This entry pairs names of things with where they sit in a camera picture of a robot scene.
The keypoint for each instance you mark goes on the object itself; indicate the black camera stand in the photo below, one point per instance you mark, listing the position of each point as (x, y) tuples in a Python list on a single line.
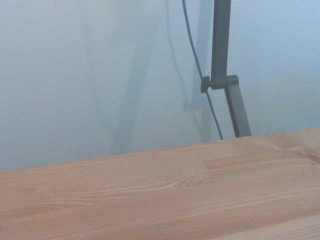
[(221, 45)]

